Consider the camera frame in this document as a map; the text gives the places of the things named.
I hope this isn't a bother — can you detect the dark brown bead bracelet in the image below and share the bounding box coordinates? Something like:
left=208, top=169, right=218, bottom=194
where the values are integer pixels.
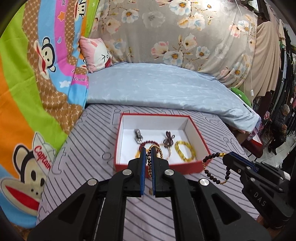
left=202, top=151, right=232, bottom=185

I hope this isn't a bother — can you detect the yellow bead bracelet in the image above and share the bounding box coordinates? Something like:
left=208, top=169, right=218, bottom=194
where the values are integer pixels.
left=174, top=140, right=197, bottom=163

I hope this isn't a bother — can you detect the purple garnet bracelet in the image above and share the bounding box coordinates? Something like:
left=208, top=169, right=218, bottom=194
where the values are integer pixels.
left=162, top=131, right=176, bottom=149

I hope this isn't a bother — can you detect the small gold bead bracelet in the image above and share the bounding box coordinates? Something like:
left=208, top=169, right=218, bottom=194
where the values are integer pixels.
left=135, top=143, right=172, bottom=179

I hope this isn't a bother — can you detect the silver metal watch band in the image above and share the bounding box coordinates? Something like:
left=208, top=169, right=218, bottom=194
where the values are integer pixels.
left=134, top=129, right=143, bottom=144

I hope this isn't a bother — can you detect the seated person in background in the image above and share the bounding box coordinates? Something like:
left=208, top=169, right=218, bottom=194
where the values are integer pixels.
left=268, top=104, right=290, bottom=155

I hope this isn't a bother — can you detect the green object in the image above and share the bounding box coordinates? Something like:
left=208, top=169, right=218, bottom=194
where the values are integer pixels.
left=230, top=87, right=252, bottom=107

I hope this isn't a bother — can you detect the red cardboard box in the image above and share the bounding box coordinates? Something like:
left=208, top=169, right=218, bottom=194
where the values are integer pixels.
left=114, top=113, right=210, bottom=174

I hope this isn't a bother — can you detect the beige curtain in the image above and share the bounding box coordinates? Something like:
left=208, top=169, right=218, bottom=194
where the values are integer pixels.
left=239, top=18, right=284, bottom=102

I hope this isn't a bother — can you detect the grey floral duvet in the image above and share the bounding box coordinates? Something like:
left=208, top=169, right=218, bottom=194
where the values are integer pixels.
left=90, top=0, right=257, bottom=87

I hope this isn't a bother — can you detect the light blue quilt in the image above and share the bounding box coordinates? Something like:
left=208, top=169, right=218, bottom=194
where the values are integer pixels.
left=86, top=63, right=261, bottom=133

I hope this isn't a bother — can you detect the colourful monkey cartoon blanket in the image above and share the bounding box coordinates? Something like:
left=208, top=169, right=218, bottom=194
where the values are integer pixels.
left=1, top=1, right=99, bottom=228

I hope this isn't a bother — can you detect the pink cartoon cushion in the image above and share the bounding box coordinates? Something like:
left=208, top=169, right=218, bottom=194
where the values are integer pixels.
left=79, top=36, right=112, bottom=73

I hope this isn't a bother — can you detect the white cable with switch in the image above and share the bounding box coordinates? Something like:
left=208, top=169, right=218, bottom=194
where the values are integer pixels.
left=234, top=0, right=255, bottom=98

